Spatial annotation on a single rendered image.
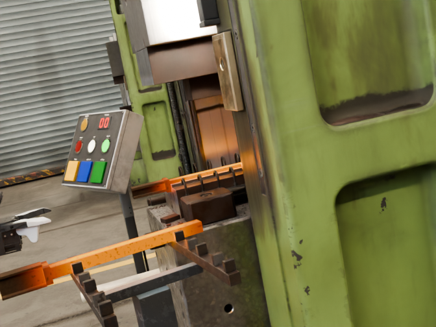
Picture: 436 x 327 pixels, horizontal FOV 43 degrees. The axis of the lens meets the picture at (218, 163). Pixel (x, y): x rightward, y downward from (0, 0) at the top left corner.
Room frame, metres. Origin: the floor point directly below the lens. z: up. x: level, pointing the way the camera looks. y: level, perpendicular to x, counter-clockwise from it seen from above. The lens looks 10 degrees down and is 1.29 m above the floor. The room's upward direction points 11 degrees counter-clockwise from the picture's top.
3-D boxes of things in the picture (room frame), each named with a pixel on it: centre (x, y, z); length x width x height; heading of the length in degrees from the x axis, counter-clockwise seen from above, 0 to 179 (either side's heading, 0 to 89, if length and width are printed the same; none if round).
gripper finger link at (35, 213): (1.47, 0.51, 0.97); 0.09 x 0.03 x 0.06; 137
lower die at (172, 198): (1.58, -0.06, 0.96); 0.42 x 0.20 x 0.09; 105
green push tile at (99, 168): (1.89, 0.40, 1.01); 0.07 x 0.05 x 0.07; 40
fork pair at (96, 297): (0.86, 0.12, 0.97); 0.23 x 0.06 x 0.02; 113
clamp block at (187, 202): (1.37, 0.04, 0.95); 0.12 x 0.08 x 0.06; 105
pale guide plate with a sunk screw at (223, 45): (1.26, -0.06, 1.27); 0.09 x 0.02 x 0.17; 15
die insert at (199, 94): (1.57, -0.10, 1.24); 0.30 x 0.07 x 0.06; 105
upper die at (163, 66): (1.58, -0.06, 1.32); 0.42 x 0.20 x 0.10; 105
